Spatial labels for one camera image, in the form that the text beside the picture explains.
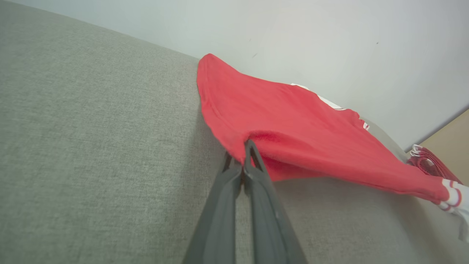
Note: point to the red shorts white stripe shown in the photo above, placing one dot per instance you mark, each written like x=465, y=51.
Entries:
x=430, y=165

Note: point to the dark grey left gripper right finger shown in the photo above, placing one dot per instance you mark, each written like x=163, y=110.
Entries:
x=271, y=227

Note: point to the grey fabric sofa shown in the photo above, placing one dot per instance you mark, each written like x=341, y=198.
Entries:
x=102, y=154

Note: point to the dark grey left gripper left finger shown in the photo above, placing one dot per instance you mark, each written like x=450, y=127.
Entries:
x=220, y=220

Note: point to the red basketball jersey white trim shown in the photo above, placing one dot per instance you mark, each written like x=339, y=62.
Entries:
x=293, y=132

